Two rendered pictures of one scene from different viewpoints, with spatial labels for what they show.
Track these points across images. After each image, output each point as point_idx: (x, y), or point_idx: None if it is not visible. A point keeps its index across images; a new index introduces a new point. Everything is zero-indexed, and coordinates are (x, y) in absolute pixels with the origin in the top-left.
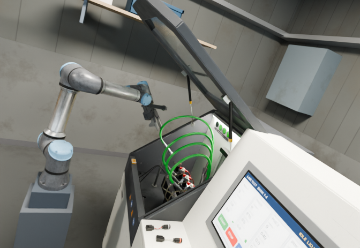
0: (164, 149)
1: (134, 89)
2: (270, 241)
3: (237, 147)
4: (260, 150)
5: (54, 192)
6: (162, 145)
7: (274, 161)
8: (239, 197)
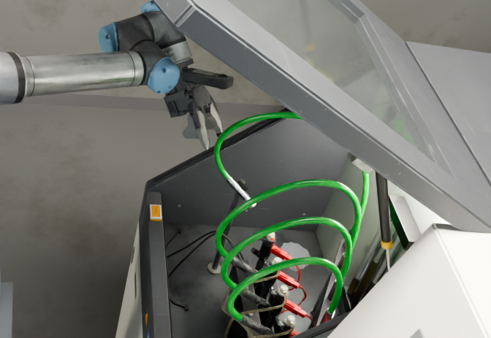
0: (239, 172)
1: (125, 58)
2: None
3: (401, 270)
4: (448, 312)
5: None
6: (232, 163)
7: None
8: None
